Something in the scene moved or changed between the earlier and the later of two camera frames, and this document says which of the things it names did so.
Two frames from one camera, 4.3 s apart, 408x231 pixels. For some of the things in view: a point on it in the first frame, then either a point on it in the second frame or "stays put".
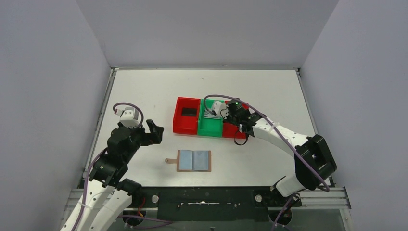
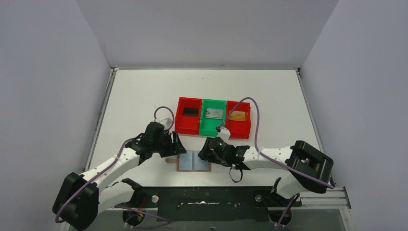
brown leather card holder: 190,160 stays put
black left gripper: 148,134 -> 172,144
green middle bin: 209,127 stays put
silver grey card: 207,114 stays put
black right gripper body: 231,119 -> 221,158
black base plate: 214,204 stays put
